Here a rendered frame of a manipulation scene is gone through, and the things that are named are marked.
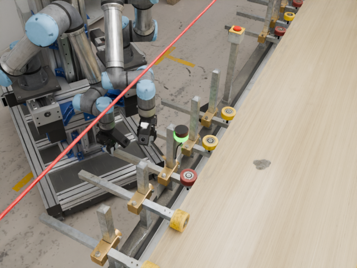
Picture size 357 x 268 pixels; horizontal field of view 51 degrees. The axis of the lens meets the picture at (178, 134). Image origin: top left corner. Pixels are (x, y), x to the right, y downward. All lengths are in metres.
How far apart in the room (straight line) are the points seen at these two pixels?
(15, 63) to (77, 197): 1.09
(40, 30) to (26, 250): 1.58
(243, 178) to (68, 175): 1.36
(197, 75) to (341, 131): 2.01
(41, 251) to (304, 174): 1.71
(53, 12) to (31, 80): 0.55
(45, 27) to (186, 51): 2.77
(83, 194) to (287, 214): 1.38
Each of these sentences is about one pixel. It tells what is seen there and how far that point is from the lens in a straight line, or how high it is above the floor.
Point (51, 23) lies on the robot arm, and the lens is 1.54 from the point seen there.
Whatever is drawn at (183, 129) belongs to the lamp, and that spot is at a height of 1.14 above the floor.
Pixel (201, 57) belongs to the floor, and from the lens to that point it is 4.08.
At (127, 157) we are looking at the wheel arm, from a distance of 1.86.
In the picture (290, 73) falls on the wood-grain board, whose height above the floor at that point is 0.90.
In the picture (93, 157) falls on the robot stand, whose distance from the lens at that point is 2.75.
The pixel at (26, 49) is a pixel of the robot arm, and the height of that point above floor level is 1.39.
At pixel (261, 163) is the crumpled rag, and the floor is 0.91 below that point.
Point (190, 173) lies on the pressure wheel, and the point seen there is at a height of 0.90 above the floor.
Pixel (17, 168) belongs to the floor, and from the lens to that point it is 3.13.
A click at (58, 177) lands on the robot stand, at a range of 2.69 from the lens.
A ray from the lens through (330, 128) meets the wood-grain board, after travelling 2.12.
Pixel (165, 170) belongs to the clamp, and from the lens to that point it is 1.78.
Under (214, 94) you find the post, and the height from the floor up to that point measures 0.97.
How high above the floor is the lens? 2.25
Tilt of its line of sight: 45 degrees down
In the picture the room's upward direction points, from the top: 2 degrees clockwise
